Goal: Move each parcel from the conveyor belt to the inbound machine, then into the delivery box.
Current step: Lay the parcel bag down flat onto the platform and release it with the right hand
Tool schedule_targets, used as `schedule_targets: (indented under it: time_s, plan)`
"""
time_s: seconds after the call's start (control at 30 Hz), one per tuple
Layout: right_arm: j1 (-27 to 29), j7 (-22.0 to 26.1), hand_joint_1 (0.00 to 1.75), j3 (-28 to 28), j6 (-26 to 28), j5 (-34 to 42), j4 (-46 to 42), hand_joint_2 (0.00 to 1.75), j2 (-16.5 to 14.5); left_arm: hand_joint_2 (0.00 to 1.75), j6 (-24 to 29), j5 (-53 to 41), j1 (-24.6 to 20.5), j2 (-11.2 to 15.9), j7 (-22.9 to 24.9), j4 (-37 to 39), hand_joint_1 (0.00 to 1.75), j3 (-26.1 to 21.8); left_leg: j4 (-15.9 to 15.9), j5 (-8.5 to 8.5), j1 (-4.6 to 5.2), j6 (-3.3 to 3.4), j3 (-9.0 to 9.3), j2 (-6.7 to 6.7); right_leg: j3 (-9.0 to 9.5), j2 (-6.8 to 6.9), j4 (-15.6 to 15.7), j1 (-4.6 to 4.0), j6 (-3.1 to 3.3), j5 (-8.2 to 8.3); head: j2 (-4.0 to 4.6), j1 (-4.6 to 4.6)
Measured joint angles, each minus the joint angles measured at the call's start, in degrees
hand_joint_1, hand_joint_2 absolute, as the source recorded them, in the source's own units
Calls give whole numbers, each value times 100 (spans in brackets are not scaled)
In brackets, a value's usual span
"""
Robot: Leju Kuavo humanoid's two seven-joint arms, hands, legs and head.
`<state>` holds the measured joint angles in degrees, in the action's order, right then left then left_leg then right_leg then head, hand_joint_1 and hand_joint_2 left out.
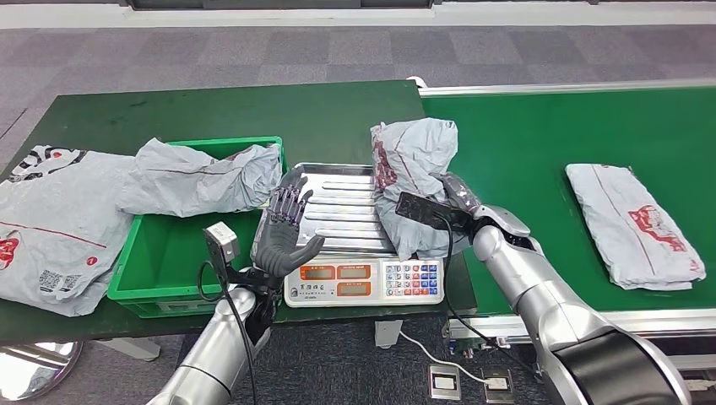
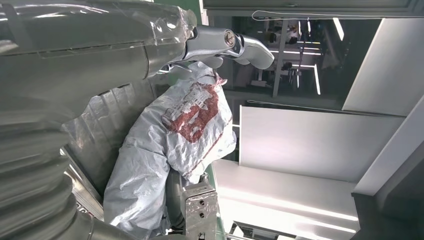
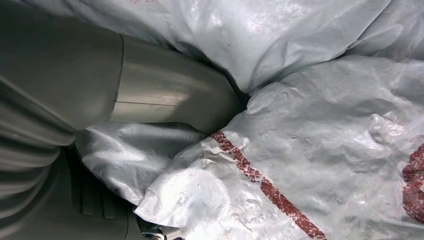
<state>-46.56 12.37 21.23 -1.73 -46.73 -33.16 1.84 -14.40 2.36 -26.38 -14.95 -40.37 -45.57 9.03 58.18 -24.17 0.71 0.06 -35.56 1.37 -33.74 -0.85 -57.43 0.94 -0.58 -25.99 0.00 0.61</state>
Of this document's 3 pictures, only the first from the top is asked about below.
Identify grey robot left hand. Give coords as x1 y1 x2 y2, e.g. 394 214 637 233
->
254 175 326 279

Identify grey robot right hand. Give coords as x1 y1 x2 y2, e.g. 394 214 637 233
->
435 171 485 218

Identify grey parcel bag red print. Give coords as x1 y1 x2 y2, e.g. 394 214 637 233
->
370 117 474 262

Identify flat grey parcel red print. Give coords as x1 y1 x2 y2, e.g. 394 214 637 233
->
565 163 707 292

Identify white electronic scale steel tray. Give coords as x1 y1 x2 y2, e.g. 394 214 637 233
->
252 162 446 309

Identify green plastic crate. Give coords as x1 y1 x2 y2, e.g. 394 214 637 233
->
106 135 286 320

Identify grey table foot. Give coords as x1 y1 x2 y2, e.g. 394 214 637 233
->
95 337 161 362

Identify silver floor socket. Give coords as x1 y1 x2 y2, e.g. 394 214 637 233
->
481 369 516 405
428 364 463 402

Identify large grey mailer bag QR codes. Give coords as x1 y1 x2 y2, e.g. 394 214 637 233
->
0 144 138 319

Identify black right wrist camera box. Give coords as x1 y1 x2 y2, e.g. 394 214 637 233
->
394 192 474 231

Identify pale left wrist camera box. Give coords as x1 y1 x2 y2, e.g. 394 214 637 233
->
202 221 241 269

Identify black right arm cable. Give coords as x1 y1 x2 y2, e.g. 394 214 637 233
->
436 214 538 375

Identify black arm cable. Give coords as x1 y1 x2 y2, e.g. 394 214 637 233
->
436 214 538 375
197 259 258 405

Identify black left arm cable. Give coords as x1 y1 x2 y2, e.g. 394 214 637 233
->
197 259 258 405

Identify green conveyor belt aluminium frame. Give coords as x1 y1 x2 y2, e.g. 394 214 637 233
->
419 78 716 375

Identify grey table leg bracket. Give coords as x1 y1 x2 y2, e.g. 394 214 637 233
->
374 320 404 350

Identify white floor cable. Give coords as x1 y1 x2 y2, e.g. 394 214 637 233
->
399 329 493 386

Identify round chrome base plate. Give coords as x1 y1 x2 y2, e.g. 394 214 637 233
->
0 342 84 402

